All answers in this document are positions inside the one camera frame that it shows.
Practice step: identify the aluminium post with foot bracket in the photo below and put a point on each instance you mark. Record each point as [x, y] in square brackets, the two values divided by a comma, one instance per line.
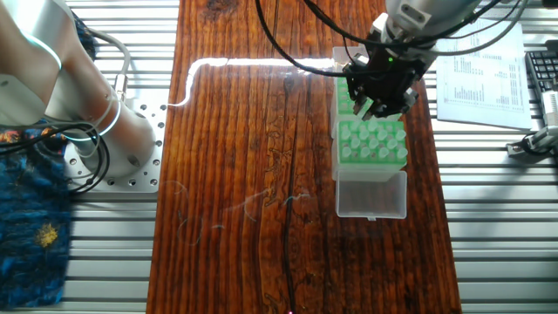
[514, 149]

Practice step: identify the printed white paper sheet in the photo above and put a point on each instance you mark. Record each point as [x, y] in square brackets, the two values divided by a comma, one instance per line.
[479, 87]

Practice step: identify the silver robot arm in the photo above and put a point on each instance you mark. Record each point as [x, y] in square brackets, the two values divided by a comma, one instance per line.
[35, 65]

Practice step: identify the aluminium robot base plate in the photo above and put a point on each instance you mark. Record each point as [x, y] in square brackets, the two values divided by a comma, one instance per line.
[148, 174]

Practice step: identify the black keyboard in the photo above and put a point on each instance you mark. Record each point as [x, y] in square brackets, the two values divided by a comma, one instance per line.
[540, 70]

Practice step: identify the brown wooden board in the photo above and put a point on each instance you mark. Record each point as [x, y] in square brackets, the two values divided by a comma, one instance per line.
[244, 174]

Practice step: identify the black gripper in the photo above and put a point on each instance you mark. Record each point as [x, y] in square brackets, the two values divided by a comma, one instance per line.
[388, 74]

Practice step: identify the blue painted cloth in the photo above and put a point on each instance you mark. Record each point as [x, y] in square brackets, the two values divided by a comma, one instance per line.
[30, 244]

